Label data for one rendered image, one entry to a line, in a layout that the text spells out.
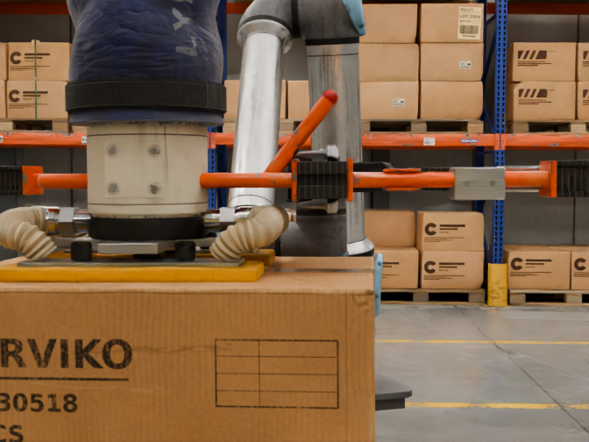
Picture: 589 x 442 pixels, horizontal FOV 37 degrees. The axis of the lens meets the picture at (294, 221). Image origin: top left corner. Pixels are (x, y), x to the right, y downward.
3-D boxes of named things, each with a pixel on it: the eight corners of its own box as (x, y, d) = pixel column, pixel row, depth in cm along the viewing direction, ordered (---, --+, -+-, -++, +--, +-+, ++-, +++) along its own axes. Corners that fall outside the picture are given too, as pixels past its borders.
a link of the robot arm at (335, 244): (288, 275, 162) (286, 208, 162) (351, 274, 161) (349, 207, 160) (281, 281, 153) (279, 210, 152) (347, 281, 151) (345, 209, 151)
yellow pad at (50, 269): (-7, 283, 113) (-8, 244, 112) (22, 274, 123) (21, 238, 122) (257, 283, 111) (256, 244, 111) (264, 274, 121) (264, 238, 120)
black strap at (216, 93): (42, 109, 114) (41, 77, 114) (93, 119, 138) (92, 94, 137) (214, 107, 113) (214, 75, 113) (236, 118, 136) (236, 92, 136)
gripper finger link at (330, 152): (296, 157, 123) (297, 174, 132) (338, 157, 123) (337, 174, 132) (296, 135, 124) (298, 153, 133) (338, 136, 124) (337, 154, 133)
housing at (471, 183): (454, 200, 120) (454, 167, 120) (448, 198, 127) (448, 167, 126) (506, 200, 119) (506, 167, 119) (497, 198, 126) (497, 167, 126)
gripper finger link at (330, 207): (296, 223, 124) (297, 203, 133) (337, 223, 124) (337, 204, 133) (295, 202, 123) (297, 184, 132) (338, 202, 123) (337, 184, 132)
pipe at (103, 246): (-2, 253, 115) (-3, 210, 114) (60, 239, 139) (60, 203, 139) (258, 253, 113) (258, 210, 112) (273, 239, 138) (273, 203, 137)
